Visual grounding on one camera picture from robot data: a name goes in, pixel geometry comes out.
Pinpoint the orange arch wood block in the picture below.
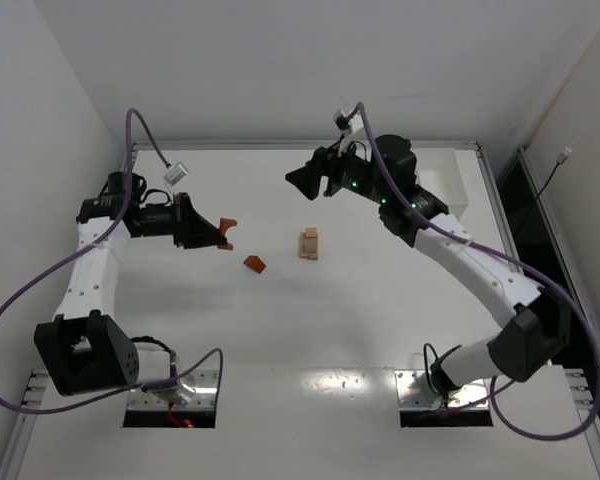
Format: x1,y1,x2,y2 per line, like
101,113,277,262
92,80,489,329
216,216,238,251

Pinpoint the light wood cube letter H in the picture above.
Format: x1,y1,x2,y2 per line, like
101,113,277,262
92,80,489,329
303,227,318,240

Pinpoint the orange triangular wood block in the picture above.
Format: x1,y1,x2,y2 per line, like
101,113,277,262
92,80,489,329
243,255,266,274

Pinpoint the long plain wood block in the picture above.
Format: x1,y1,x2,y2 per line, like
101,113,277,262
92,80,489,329
304,236,319,260

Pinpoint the light wood cube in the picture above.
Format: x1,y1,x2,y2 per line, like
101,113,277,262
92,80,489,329
305,239,318,254

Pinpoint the white perforated plastic box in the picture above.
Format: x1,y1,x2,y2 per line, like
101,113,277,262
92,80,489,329
415,148,469,219

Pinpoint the long engraved wood block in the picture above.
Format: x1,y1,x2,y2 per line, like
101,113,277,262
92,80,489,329
298,237,309,258

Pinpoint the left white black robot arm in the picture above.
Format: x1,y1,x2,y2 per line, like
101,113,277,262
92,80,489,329
34,172,227,396

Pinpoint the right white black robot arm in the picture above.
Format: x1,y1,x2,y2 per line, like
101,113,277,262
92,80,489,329
285,134,571,398

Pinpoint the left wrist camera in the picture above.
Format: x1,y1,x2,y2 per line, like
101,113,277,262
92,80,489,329
163,162,189,187

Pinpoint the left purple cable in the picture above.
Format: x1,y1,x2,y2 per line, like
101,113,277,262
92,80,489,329
0,107,225,415

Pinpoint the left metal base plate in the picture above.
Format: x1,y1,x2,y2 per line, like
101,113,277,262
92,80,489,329
126,370,219,413

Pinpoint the metal base plate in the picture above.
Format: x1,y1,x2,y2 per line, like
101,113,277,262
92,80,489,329
126,370,219,413
394,369,489,414

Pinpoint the black wall cable white plug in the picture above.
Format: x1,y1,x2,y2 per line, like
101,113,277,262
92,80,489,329
513,147,572,237

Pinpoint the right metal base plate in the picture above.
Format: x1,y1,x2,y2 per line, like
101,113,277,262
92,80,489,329
394,369,489,414

